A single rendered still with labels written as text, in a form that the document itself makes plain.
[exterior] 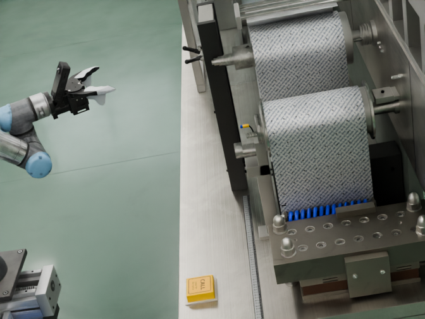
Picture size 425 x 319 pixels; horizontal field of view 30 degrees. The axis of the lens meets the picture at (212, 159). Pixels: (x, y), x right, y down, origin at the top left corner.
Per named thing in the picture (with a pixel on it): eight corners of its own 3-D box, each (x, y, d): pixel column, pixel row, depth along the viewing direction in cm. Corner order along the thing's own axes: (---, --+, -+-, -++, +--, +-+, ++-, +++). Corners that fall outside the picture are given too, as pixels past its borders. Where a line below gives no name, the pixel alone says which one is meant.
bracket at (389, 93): (372, 95, 195) (371, 87, 194) (395, 90, 194) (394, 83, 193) (375, 104, 190) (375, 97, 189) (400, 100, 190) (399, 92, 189)
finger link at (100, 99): (118, 101, 241) (90, 101, 243) (114, 85, 238) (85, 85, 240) (116, 107, 239) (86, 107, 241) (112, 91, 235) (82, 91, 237)
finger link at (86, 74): (94, 78, 254) (78, 93, 247) (90, 62, 250) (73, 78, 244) (102, 80, 252) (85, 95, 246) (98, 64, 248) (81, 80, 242)
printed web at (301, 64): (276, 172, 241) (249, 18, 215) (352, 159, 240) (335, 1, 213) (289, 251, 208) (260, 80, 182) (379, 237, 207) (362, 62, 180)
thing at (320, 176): (281, 215, 203) (271, 154, 193) (373, 200, 201) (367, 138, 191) (281, 216, 202) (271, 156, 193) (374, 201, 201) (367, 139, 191)
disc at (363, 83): (363, 121, 204) (358, 69, 196) (365, 120, 204) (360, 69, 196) (375, 150, 191) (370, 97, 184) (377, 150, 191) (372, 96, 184)
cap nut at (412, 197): (404, 204, 195) (403, 189, 193) (419, 202, 195) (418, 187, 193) (408, 213, 192) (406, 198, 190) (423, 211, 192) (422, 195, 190)
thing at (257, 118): (257, 132, 191) (260, 150, 197) (265, 131, 191) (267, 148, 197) (252, 108, 195) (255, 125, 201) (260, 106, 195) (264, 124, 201)
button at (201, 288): (188, 285, 205) (186, 278, 204) (214, 280, 205) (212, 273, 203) (188, 303, 199) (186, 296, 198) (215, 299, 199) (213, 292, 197)
